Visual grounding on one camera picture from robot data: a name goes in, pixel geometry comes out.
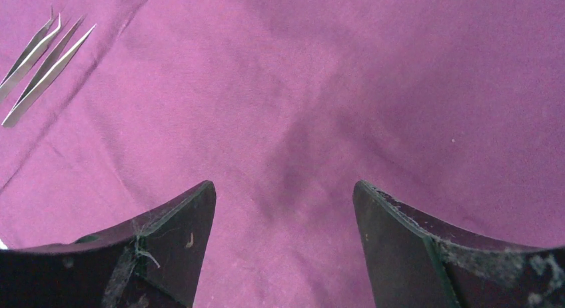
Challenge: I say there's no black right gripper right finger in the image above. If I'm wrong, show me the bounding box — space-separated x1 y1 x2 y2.
352 181 564 307

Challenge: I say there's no purple cloth wrap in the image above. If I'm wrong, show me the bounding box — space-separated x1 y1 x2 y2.
1 0 564 307

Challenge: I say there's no steel scalpel handle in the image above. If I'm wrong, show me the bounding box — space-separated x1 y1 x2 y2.
1 9 61 101

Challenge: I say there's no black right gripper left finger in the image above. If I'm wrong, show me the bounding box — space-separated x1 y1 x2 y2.
1 181 217 307

